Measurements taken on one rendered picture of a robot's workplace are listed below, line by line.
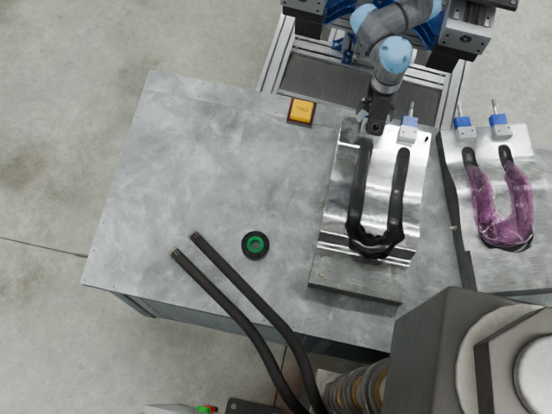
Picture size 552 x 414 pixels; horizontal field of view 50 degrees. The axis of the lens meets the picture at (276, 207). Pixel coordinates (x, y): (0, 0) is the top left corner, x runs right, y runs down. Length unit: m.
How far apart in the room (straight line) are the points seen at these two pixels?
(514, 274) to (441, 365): 1.25
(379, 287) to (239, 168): 0.54
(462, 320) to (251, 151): 1.39
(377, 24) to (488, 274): 0.71
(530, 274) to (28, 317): 1.90
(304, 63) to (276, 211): 1.05
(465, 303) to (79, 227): 2.31
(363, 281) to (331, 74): 1.21
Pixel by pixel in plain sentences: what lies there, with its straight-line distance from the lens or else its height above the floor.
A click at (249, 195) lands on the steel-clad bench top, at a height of 0.80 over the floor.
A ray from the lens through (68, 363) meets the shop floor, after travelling 2.59.
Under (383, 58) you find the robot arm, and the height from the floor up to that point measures 1.25.
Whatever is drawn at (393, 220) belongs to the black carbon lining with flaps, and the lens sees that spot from 1.64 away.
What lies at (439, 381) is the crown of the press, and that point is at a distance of 0.47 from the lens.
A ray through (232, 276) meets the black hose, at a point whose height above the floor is 0.87.
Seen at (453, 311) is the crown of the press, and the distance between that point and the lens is 0.48.
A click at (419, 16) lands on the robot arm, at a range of 1.56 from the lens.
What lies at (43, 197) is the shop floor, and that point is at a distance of 2.78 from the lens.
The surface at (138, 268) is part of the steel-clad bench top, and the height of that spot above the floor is 0.80.
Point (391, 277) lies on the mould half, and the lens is 1.66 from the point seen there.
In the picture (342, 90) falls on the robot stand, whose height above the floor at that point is 0.21.
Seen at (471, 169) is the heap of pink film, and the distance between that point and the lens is 1.79.
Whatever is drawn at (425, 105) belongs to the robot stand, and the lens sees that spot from 2.63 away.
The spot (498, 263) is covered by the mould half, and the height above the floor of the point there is 0.91.
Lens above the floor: 2.46
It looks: 72 degrees down
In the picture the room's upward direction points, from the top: 2 degrees clockwise
